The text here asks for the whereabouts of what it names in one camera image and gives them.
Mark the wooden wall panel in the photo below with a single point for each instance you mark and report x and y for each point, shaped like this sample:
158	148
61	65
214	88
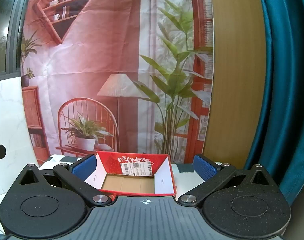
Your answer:
237	80

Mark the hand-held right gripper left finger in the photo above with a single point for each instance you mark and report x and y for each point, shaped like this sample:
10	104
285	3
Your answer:
83	167

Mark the teal curtain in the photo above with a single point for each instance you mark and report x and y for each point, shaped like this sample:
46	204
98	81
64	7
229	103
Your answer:
287	80

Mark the red strawberry cardboard box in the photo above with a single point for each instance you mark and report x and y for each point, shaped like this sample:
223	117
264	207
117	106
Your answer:
132	183

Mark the white marble board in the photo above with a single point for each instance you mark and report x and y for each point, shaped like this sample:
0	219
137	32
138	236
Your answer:
9	117

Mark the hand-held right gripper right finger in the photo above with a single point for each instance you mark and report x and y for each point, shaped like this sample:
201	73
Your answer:
204	168

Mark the printed room backdrop cloth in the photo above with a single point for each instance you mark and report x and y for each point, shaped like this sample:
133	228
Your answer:
104	55

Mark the bear print tablecloth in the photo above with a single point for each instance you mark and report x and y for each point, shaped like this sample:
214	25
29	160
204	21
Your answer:
185	178

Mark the grey window frame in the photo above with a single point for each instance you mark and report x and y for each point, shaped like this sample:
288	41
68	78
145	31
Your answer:
14	30

